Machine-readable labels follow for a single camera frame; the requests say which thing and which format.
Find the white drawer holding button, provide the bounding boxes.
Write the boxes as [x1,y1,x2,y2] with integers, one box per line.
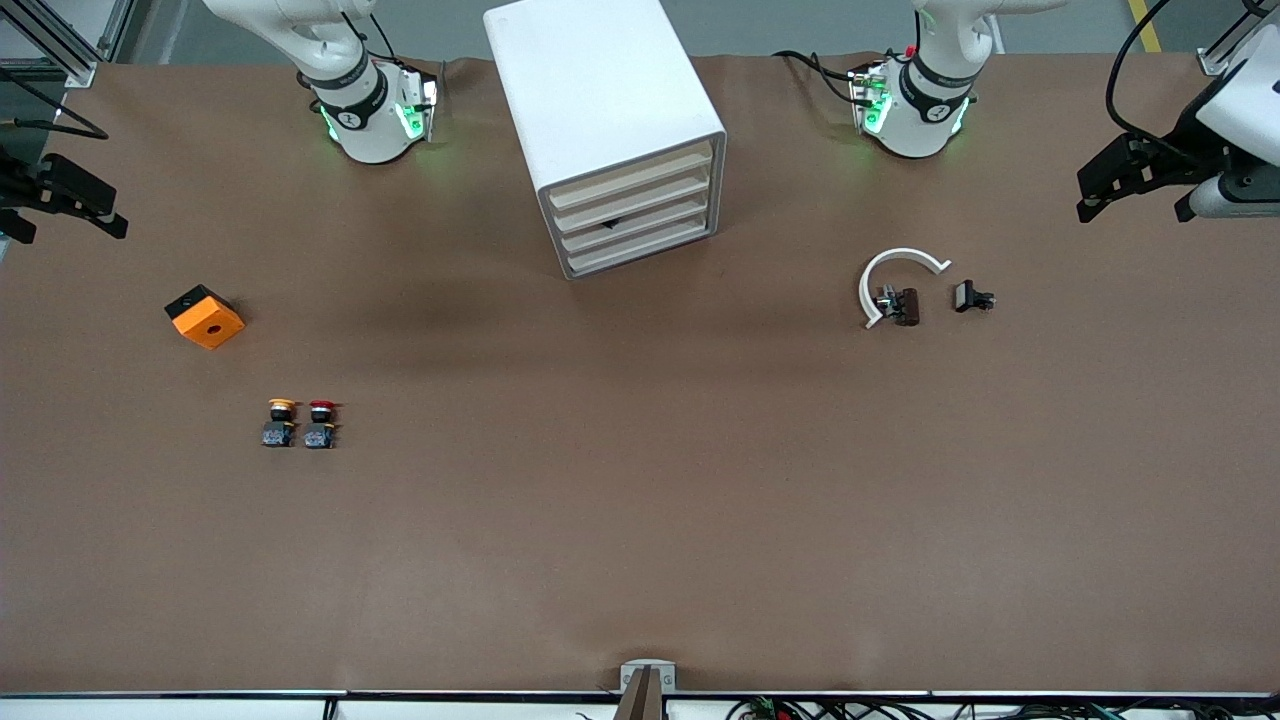
[558,193,714,254]

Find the orange box with black base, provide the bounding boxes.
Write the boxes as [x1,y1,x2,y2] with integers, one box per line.
[165,285,246,350]

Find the white curved plastic arc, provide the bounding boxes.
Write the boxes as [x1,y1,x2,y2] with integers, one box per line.
[858,248,952,330]

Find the brown paper table cover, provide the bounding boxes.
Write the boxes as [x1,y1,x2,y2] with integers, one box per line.
[0,52,1280,696]

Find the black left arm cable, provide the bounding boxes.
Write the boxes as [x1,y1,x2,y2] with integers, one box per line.
[1105,0,1201,153]

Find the aluminium frame profile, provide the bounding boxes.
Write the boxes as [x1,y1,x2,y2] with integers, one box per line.
[1200,0,1280,77]
[0,0,137,91]

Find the black base power cable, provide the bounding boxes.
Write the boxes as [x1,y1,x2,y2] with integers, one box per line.
[775,50,863,106]

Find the white table edge rail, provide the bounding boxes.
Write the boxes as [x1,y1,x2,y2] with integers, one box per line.
[0,690,1280,720]

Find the tangled black cable bundle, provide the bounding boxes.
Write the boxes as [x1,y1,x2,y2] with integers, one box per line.
[725,696,1280,720]

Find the grey metal bracket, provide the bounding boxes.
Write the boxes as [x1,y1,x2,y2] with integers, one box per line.
[620,660,677,694]

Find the brown camera support bar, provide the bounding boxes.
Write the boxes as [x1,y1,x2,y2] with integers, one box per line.
[613,668,666,720]

